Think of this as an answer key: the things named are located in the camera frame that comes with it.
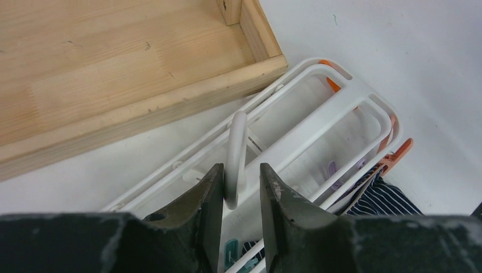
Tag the white plastic clip hanger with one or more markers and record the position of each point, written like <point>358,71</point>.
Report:
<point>320,157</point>

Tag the navy striped boxer underwear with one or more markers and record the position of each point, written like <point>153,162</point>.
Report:
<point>372,196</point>

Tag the orange clip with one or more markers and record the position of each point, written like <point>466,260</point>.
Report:
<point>348,98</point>
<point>390,160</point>

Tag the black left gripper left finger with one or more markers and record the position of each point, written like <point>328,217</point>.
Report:
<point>183,236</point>

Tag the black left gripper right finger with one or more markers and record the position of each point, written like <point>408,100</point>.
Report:
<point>301,237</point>

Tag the wooden hanger rack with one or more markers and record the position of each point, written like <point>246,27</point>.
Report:
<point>77,75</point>

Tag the teal clip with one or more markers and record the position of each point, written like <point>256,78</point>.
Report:
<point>233,252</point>

